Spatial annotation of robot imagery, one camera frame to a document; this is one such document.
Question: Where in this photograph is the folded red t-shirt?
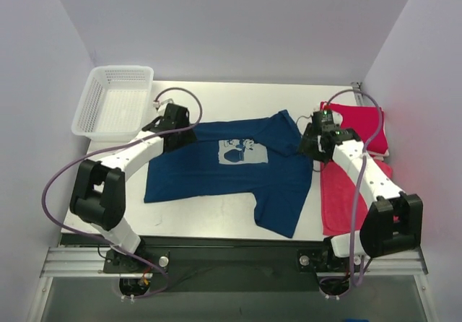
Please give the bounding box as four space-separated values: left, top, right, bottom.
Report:
319 101 389 153

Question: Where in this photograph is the aluminium rail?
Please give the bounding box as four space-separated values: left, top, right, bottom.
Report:
40 246 427 277

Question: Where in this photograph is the pink towel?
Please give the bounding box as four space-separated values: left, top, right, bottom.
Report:
319 159 394 237

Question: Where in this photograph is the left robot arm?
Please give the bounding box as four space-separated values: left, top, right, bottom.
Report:
69 129 196 273

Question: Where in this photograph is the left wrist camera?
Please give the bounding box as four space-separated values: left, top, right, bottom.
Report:
142 103 190 133

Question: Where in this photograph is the blue t-shirt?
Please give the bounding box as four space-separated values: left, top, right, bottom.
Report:
144 110 313 238

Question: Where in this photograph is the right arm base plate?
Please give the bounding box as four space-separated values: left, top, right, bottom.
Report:
297 248 349 274

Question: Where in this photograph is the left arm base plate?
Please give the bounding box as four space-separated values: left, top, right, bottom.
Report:
103 250 170 274

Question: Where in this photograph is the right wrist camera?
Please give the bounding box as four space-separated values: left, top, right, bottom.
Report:
312 110 361 144

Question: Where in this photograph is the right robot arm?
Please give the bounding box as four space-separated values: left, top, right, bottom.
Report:
298 123 423 270

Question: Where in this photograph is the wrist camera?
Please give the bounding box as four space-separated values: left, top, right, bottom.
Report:
142 103 190 133
312 110 361 144

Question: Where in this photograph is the white plastic basket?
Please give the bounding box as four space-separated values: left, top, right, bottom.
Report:
71 65 154 142

